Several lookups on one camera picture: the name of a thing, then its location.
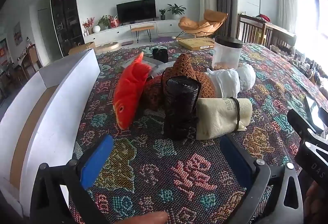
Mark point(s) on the person's hand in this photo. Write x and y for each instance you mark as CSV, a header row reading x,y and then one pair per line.
x,y
159,217

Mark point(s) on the dark tall display shelf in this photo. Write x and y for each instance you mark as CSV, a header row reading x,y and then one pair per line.
x,y
67,24

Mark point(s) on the green potted plant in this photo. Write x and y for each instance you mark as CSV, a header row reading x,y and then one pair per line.
x,y
176,11

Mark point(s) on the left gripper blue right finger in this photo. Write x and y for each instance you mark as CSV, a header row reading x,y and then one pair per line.
x,y
239,160

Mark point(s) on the white cardboard storage box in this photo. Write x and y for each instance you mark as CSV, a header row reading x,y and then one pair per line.
x,y
42,122

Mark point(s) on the black flat television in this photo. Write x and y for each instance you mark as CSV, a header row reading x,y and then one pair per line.
x,y
136,10

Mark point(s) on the flat yellow cardboard box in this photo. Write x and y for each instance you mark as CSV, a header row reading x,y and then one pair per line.
x,y
194,44

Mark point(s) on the red flower bouquet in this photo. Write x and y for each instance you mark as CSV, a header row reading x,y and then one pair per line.
x,y
88,25

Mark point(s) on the clear jar with black lid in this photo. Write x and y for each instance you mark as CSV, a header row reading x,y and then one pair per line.
x,y
226,53

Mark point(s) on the small wooden bench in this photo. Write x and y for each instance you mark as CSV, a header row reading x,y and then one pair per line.
x,y
147,28

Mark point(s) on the white soft bundle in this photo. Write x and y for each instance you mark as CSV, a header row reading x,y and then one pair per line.
x,y
230,82

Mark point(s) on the purple floor mat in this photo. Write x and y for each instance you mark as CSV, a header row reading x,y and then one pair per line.
x,y
161,40

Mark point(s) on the small potted plant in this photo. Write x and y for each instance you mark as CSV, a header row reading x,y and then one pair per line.
x,y
162,14

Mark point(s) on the black bag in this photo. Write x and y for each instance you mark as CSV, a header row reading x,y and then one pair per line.
x,y
180,108

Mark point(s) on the red fish plush toy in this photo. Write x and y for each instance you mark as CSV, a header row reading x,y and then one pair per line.
x,y
129,90

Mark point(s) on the white round vase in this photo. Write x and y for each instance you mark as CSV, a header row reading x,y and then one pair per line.
x,y
96,29

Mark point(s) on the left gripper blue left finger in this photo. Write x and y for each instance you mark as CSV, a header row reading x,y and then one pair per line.
x,y
94,159

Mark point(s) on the orange lounge chair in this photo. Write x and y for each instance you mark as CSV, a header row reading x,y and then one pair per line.
x,y
212,21

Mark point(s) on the grey plastic package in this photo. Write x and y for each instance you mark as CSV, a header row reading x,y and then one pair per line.
x,y
153,64

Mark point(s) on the white tv cabinet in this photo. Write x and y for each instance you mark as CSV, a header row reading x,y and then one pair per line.
x,y
163,28

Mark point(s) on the colourful woven patterned table cloth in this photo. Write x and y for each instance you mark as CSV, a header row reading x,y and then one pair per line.
x,y
188,179

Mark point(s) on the small black pouch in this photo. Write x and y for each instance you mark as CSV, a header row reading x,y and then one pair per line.
x,y
160,54

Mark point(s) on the brown cardboard box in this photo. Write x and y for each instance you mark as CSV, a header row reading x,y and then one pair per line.
x,y
81,48

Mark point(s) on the green and red plant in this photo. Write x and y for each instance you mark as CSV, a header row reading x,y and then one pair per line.
x,y
108,22

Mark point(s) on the cream cloth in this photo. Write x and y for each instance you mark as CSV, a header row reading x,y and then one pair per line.
x,y
220,116

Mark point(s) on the wooden crib rail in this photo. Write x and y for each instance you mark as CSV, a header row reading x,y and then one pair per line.
x,y
258,31

